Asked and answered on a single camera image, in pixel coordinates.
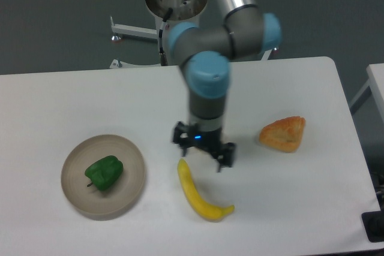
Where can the orange pastry bread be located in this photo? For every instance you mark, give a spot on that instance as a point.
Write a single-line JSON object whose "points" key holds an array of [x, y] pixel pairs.
{"points": [[284, 135]]}

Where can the white side table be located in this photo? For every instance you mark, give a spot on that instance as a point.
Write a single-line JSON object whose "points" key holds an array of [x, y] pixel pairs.
{"points": [[372, 87]]}

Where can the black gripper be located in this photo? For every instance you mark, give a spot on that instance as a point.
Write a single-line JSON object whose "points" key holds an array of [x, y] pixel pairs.
{"points": [[208, 141]]}

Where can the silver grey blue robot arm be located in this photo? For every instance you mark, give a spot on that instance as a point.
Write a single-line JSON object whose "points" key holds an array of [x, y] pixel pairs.
{"points": [[203, 57]]}

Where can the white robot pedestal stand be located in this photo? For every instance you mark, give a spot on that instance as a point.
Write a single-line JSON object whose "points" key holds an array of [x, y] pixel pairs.
{"points": [[245, 30]]}

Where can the green bell pepper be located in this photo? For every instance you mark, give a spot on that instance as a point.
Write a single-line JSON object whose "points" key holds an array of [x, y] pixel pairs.
{"points": [[104, 172]]}

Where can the yellow banana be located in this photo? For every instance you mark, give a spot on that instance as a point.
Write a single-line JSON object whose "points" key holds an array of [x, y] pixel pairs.
{"points": [[204, 209]]}

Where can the black clamp device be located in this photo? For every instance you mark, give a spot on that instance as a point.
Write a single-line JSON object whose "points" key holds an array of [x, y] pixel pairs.
{"points": [[373, 224]]}

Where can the beige round plate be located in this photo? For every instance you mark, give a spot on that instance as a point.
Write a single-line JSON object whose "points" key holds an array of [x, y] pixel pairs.
{"points": [[122, 196]]}

